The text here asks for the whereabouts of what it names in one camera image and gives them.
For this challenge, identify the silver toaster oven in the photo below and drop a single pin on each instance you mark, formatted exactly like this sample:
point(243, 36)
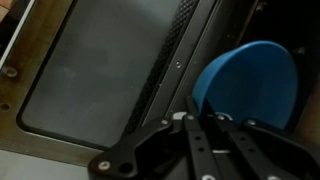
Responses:
point(100, 66)

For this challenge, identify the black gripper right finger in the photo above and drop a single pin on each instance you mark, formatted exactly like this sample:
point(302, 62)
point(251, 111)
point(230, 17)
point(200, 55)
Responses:
point(260, 146)

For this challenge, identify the blue plastic bowl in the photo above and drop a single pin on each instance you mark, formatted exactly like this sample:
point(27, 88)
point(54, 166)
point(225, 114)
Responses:
point(250, 80)

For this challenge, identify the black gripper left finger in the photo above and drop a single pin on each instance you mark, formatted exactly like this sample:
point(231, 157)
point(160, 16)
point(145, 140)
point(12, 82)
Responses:
point(146, 143)

